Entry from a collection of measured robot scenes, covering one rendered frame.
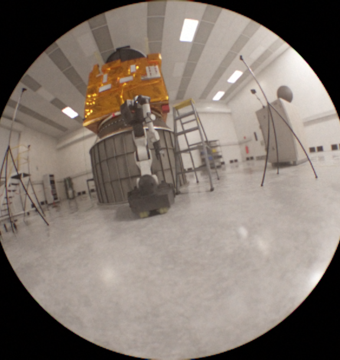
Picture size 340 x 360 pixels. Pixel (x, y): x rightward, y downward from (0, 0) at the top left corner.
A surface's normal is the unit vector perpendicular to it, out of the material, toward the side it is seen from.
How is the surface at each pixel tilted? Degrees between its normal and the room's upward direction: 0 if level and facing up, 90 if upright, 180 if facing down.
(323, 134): 90
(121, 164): 90
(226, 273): 0
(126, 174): 90
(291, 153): 90
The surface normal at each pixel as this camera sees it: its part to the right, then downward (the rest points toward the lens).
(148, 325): -0.20, -0.98
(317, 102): -0.97, 0.21
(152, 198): 0.16, 0.04
